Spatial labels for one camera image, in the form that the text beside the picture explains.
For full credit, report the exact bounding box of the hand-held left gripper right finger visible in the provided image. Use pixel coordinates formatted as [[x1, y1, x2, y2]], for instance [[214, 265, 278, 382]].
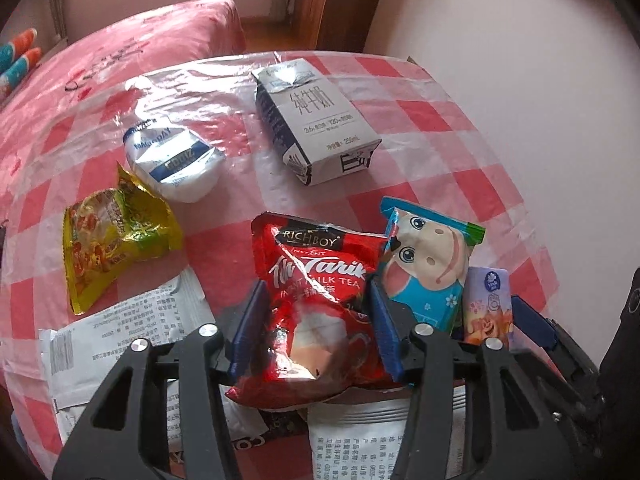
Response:
[[369, 280, 581, 480]]

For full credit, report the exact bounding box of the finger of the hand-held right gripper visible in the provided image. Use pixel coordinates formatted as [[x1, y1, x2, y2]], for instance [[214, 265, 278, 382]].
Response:
[[509, 295, 601, 411]]

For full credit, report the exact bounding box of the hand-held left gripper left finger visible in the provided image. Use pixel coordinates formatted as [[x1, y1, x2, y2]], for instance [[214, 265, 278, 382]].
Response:
[[52, 280, 271, 480]]

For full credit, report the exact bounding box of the small purple packet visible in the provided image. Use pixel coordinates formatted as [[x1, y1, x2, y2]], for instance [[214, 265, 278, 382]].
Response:
[[460, 266, 516, 348]]

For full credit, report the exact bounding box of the cartoon cow snack packet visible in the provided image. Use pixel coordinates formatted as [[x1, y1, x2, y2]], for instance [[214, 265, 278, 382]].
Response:
[[375, 196, 487, 336]]

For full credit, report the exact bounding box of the red milk tea packet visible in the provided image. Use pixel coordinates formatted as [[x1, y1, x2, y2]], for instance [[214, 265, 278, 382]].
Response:
[[225, 211, 401, 413]]

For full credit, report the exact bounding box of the white printed packet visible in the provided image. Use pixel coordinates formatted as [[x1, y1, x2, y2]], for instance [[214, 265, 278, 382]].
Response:
[[307, 385, 468, 480], [39, 266, 271, 456]]

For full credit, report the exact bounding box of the yellow snack packet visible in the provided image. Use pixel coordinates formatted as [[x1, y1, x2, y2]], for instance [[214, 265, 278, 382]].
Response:
[[62, 161, 185, 317]]

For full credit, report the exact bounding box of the white and blue pouch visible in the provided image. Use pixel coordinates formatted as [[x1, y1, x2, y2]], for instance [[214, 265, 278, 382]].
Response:
[[123, 114, 226, 204]]

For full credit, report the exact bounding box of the white milk carton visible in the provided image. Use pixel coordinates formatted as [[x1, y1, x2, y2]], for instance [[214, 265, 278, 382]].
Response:
[[250, 58, 383, 187]]

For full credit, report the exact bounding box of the bed with pink cover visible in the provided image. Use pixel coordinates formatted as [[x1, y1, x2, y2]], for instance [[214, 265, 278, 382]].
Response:
[[0, 0, 247, 221]]

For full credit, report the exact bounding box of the wooden cabinet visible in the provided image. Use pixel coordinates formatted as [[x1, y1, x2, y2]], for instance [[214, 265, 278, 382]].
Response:
[[310, 0, 421, 56]]

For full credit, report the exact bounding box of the cartoon print folded quilt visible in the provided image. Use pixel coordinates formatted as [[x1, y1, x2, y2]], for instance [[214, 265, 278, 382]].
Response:
[[0, 27, 43, 106]]

